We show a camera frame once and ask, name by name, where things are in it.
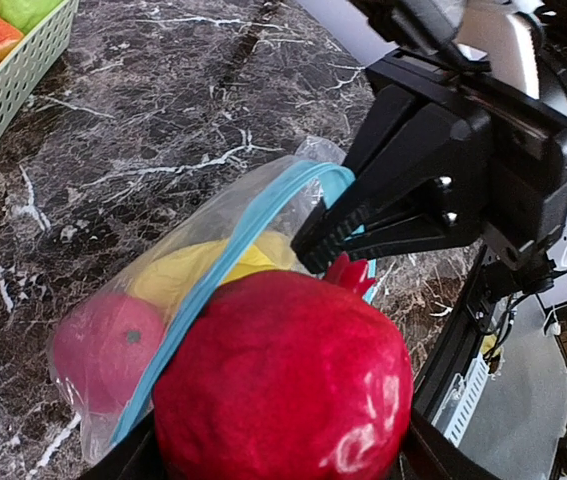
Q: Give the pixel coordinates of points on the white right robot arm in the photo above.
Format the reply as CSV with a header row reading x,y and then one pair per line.
x,y
525,43

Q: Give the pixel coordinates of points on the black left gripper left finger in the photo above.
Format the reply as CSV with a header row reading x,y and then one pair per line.
x,y
137,457

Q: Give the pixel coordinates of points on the yellow lemon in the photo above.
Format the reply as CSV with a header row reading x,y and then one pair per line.
x,y
165,282

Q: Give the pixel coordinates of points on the red apple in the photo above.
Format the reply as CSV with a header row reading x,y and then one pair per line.
x,y
101,349

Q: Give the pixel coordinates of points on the green apple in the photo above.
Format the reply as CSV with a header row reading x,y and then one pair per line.
x,y
25,15

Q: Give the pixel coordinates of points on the large clear zip bag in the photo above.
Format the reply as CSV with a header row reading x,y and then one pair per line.
x,y
278,196

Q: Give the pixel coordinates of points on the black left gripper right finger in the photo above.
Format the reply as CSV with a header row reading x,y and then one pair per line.
x,y
432,456

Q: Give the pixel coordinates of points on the black table front rail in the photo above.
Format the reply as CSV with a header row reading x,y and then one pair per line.
x,y
461,336

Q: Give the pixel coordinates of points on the white slotted cable duct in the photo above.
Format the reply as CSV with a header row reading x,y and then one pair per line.
x,y
460,401

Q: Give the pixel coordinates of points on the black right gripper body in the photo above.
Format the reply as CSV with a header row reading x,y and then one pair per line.
x,y
526,171

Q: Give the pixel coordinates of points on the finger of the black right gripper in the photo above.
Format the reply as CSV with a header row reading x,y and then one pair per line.
x,y
365,232
437,159

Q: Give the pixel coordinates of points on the green perforated plastic basket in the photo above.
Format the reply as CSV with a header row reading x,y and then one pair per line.
x,y
25,66

